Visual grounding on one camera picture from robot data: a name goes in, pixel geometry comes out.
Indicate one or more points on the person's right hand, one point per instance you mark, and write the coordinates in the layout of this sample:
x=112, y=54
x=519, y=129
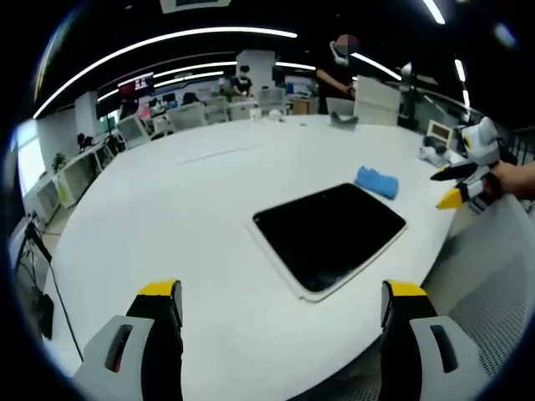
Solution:
x=507, y=179

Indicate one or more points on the white mesh office chair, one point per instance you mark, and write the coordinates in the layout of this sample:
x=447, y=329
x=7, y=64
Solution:
x=272, y=102
x=133, y=130
x=186, y=117
x=480, y=288

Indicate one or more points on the white gadget pile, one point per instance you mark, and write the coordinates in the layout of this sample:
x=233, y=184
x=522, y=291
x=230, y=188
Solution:
x=434, y=153

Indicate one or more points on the white office desk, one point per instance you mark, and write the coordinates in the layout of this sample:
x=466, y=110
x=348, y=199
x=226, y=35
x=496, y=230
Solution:
x=81, y=169

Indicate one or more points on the potted green plant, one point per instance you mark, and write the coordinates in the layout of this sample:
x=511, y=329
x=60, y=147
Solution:
x=58, y=160

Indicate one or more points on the blue cleaning cloth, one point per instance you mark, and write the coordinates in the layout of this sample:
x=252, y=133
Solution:
x=376, y=179

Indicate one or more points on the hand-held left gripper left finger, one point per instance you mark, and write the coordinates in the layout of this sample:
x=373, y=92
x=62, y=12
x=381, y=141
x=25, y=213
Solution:
x=138, y=330

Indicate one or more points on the small white object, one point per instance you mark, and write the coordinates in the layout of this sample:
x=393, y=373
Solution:
x=274, y=115

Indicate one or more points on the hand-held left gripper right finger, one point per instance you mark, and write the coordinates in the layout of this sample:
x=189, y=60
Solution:
x=422, y=334

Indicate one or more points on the black tripod stand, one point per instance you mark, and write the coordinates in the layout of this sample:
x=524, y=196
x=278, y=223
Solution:
x=35, y=267

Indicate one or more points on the red wall screen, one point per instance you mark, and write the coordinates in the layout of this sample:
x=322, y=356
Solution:
x=136, y=84

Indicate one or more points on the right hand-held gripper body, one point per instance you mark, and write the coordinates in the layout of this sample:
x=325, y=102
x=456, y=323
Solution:
x=480, y=156

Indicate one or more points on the white framed device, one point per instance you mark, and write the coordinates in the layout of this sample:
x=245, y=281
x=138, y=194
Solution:
x=439, y=132

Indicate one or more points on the white box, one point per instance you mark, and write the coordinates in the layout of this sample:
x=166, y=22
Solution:
x=377, y=100

